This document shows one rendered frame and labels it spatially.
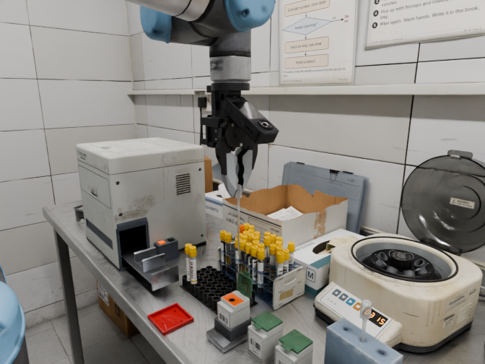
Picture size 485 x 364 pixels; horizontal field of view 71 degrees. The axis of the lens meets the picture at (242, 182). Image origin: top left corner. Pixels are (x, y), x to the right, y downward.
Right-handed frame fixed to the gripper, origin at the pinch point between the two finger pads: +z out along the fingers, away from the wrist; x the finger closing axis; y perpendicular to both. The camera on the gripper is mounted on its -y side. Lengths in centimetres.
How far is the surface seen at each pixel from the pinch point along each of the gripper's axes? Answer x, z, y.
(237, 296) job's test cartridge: 4.8, 18.5, -5.2
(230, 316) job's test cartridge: 8.1, 20.0, -7.3
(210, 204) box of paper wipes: -30, 22, 52
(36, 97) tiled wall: 1, -17, 164
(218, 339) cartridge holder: 9.8, 24.8, -5.8
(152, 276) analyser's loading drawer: 11.6, 20.7, 15.4
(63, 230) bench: 16, 26, 72
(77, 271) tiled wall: -8, 88, 164
